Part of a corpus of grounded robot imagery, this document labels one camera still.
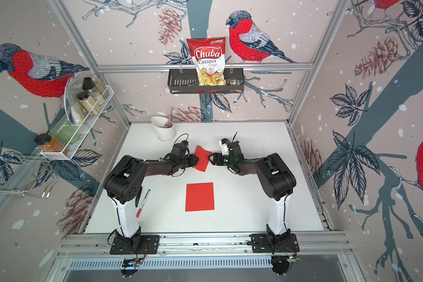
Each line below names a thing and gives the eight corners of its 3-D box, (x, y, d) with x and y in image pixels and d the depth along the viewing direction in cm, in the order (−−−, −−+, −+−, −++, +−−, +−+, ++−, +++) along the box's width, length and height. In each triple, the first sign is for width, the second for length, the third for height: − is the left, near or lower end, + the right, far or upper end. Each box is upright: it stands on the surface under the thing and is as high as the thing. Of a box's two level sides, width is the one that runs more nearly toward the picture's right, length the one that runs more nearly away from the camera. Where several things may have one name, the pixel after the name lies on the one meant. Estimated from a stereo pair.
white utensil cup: (160, 144, 111) (155, 130, 101) (155, 131, 118) (149, 117, 108) (176, 138, 114) (173, 124, 104) (171, 126, 121) (166, 112, 112)
